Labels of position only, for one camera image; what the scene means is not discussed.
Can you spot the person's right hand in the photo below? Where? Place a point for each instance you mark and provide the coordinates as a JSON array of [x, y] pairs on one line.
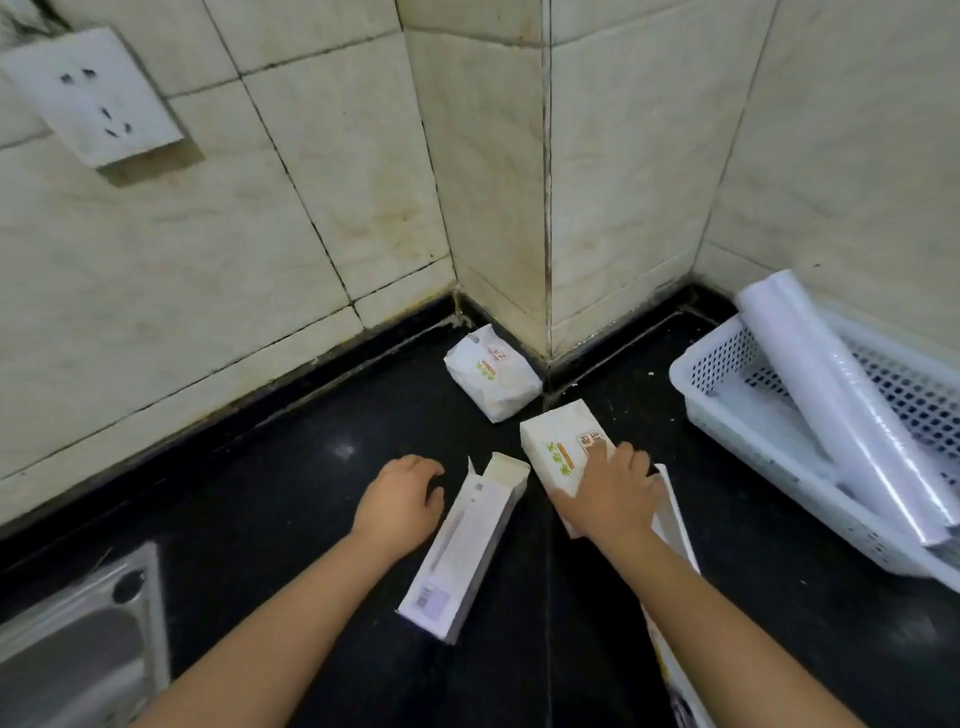
[[611, 510]]

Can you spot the person's left hand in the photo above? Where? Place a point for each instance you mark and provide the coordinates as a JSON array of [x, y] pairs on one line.
[[390, 506]]

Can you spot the person's right middle finger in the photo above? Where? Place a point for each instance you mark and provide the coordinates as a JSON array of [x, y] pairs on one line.
[[624, 459]]

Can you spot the person's right little finger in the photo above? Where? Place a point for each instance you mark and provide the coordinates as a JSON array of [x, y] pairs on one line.
[[658, 491]]

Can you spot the person's right thumb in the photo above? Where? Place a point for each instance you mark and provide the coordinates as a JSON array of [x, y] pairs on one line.
[[570, 499]]

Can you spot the person's left thumb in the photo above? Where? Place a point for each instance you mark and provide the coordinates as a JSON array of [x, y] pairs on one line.
[[436, 504]]

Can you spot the white tissue packet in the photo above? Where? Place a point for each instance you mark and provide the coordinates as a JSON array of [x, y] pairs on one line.
[[555, 442], [491, 375]]

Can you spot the person's right forearm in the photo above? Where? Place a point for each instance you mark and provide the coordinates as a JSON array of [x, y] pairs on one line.
[[712, 645]]

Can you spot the person's left forearm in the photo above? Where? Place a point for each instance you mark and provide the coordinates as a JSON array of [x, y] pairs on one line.
[[285, 637]]

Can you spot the long white printed carton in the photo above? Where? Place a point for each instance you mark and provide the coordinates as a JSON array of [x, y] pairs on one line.
[[675, 517]]

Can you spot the long white open carton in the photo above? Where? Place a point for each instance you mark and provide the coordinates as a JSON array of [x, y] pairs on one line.
[[465, 551]]

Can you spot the white perforated plastic basket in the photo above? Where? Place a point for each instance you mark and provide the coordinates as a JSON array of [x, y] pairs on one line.
[[750, 427]]

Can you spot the roll of clear cling film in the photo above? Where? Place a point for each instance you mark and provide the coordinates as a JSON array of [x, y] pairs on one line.
[[840, 390]]

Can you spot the stainless steel sink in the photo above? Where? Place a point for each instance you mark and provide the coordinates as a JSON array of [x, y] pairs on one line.
[[82, 645]]

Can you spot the white wall socket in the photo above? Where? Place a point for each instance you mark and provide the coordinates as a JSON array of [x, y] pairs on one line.
[[94, 97]]

